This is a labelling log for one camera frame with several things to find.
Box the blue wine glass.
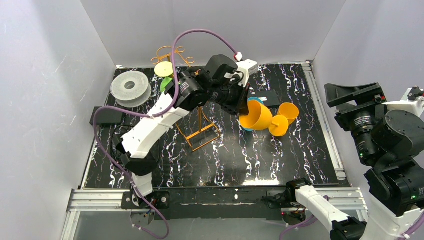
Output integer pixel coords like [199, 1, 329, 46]
[239, 97, 263, 132]

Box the orange wine glass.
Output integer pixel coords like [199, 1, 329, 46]
[278, 102, 300, 125]
[239, 100, 289, 137]

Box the green wine glass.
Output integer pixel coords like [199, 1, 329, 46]
[154, 61, 174, 93]

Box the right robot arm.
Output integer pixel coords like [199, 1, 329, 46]
[280, 83, 424, 240]

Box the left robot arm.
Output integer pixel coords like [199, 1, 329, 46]
[117, 54, 258, 197]

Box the black flat box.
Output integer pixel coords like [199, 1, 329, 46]
[255, 90, 281, 108]

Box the white filament spool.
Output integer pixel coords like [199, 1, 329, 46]
[110, 71, 152, 108]

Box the black power brick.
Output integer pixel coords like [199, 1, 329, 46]
[96, 109, 124, 127]

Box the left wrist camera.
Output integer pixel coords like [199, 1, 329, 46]
[234, 52, 259, 87]

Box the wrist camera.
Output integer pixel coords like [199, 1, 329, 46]
[234, 52, 259, 87]
[384, 86, 424, 117]

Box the gold wire wine glass rack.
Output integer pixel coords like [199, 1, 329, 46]
[150, 45, 222, 153]

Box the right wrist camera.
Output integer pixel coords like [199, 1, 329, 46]
[384, 86, 424, 117]

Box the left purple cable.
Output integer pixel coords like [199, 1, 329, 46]
[92, 28, 244, 240]

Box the purple cable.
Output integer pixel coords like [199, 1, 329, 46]
[278, 195, 424, 240]
[92, 28, 244, 240]

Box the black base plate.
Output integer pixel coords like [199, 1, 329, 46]
[120, 185, 306, 221]

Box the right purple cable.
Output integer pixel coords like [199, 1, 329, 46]
[278, 195, 424, 240]

